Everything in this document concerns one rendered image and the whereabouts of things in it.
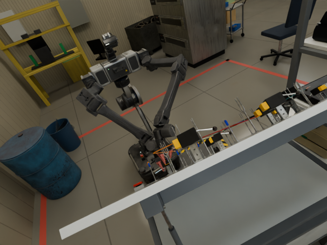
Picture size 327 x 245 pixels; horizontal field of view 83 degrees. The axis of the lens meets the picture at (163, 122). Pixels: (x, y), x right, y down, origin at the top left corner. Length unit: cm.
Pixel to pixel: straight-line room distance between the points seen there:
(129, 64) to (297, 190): 148
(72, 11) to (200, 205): 617
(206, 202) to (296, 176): 59
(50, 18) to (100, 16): 141
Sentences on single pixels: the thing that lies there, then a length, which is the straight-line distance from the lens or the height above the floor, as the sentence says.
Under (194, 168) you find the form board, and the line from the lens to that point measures 38.
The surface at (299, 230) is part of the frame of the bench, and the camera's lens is 132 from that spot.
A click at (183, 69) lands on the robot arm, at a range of 125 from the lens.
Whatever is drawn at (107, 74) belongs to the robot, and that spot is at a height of 145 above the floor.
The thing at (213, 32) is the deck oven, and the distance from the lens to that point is 479.
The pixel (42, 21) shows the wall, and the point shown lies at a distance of 690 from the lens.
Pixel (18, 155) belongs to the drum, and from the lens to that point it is 258.
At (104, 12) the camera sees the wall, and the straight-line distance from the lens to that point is 706.
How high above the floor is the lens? 199
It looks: 38 degrees down
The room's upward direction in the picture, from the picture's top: 19 degrees counter-clockwise
